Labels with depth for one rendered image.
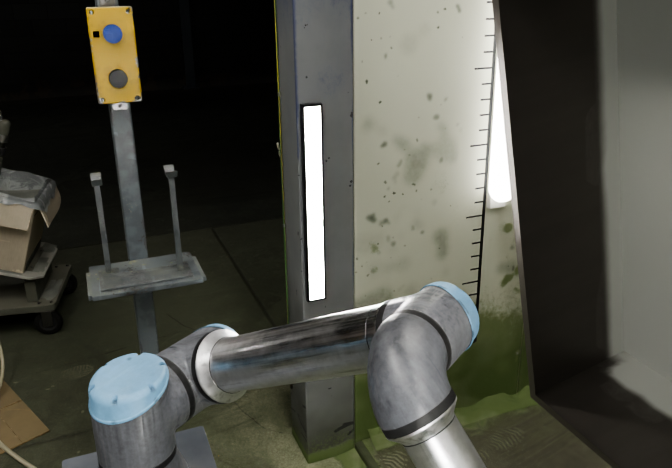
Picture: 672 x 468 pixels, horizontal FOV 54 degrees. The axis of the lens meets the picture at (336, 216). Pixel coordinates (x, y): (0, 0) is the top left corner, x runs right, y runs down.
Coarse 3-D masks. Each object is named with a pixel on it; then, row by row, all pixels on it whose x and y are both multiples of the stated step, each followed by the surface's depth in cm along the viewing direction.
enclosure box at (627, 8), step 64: (512, 0) 147; (576, 0) 154; (640, 0) 152; (512, 64) 153; (576, 64) 160; (640, 64) 158; (512, 128) 159; (576, 128) 166; (640, 128) 165; (512, 192) 164; (576, 192) 173; (640, 192) 173; (576, 256) 181; (640, 256) 181; (576, 320) 189; (640, 320) 190; (576, 384) 192; (640, 384) 187; (640, 448) 167
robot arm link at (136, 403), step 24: (120, 360) 130; (144, 360) 129; (168, 360) 132; (96, 384) 123; (120, 384) 123; (144, 384) 122; (168, 384) 127; (96, 408) 121; (120, 408) 119; (144, 408) 121; (168, 408) 126; (192, 408) 132; (96, 432) 123; (120, 432) 121; (144, 432) 122; (168, 432) 127; (120, 456) 123; (144, 456) 124; (168, 456) 128
